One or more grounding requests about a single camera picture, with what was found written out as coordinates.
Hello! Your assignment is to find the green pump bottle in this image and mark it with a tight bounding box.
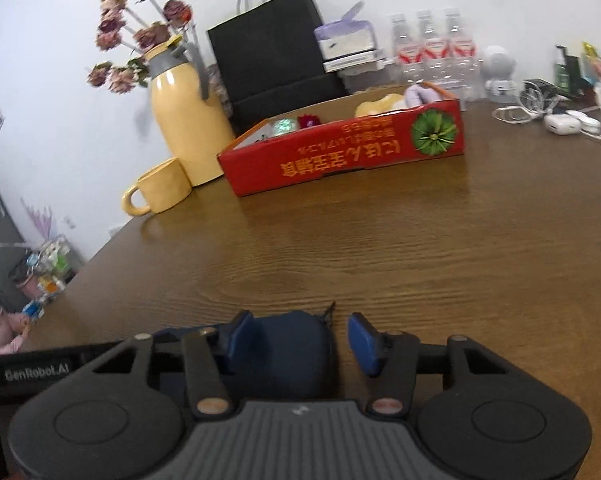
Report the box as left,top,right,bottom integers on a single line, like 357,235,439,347
555,45,581,94

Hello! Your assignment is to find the dried rose bouquet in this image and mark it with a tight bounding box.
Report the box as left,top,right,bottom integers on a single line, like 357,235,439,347
86,0,194,95

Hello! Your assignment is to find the white earbuds case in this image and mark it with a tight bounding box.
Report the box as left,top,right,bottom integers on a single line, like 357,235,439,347
545,110,584,136

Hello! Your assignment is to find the purple tissue pack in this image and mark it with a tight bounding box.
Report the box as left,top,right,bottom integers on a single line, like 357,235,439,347
314,1,379,63

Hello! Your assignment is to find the colourful snack packet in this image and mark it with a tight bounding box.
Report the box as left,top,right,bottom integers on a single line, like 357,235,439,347
581,41,601,92

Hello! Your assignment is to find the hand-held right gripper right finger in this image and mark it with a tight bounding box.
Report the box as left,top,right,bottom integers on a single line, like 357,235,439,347
348,312,510,419

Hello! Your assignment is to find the purple fuzzy plush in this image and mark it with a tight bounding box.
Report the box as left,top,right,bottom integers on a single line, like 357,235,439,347
405,84,444,107

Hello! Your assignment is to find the white robot toy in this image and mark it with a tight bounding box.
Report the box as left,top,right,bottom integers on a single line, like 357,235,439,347
482,45,519,99

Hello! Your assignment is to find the yellow white alpaca plush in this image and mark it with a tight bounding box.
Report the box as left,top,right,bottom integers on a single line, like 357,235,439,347
355,92,411,117

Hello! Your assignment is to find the dark blue zip pouch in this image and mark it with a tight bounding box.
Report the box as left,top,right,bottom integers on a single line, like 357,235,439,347
230,301,342,403

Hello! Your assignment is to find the clear water bottle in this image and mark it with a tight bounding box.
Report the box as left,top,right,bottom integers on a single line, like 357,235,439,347
439,7,476,81
388,14,416,86
413,10,444,83

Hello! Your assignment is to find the yellow thermos jug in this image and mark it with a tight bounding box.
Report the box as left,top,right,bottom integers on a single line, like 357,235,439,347
148,35,236,187

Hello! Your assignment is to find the red cardboard box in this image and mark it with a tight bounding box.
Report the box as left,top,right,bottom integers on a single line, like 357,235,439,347
217,81,467,197

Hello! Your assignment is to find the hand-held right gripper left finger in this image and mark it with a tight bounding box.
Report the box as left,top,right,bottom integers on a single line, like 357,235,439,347
91,310,254,421

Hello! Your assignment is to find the black paper bag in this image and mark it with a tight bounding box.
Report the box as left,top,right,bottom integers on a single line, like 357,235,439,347
207,0,351,133

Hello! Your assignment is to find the trolley with toys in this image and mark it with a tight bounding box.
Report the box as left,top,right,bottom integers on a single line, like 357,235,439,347
9,236,77,307

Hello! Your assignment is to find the flat white box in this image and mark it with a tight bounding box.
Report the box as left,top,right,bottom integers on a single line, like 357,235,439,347
323,49,386,74

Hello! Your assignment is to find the yellow mug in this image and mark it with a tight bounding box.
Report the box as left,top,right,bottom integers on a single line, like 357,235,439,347
121,157,194,217

